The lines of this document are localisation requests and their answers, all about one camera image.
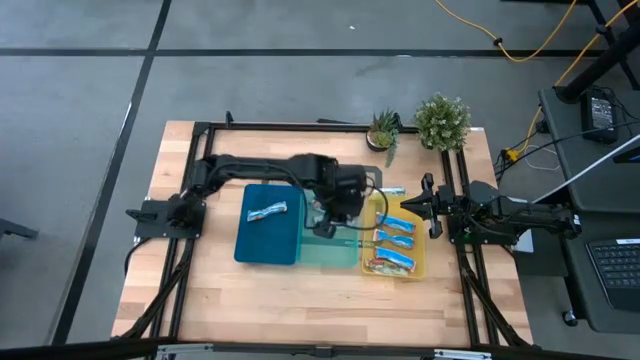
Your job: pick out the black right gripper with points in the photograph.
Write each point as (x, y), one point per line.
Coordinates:
(445, 205)

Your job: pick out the black crossbar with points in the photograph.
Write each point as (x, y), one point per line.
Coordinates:
(75, 350)

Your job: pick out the white metal bracket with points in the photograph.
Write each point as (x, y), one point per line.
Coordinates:
(462, 354)
(185, 350)

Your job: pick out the black caster wheel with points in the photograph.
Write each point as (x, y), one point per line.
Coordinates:
(570, 318)

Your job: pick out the yellow plastic bin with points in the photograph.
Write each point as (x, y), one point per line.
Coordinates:
(420, 240)

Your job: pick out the black furniture foot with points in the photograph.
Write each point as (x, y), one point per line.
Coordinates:
(17, 229)

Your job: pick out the black keyboard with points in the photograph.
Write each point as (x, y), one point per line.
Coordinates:
(617, 272)

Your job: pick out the black aluminium table frame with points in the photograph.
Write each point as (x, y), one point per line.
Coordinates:
(467, 300)

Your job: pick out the bushy flowering plant in pot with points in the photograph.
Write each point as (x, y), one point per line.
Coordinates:
(441, 120)

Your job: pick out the black desk leg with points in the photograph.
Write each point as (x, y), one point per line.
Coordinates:
(600, 65)

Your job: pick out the dark multicolour granola bar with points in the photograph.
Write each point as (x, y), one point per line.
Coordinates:
(315, 206)

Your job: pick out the dark blue plastic bin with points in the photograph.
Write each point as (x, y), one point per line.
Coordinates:
(267, 245)

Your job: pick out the blue white granola bar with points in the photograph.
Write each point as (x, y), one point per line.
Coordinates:
(266, 212)

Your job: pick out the teal plastic bin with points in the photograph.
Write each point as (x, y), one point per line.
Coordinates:
(327, 252)

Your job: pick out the succulent plant in dark pot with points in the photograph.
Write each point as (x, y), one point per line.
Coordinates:
(382, 135)

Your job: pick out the black desk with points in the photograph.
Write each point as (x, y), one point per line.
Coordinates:
(570, 130)

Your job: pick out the silver green granola bar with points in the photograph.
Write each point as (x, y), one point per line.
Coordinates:
(396, 191)

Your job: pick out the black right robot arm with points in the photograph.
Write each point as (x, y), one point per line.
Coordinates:
(520, 215)

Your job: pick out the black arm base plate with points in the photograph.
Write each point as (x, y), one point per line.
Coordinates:
(150, 227)
(457, 237)

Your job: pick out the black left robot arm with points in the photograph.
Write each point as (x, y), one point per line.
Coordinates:
(260, 170)

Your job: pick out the black power adapter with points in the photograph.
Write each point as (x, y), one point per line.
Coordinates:
(599, 115)

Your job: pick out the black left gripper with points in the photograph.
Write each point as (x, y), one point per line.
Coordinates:
(345, 205)

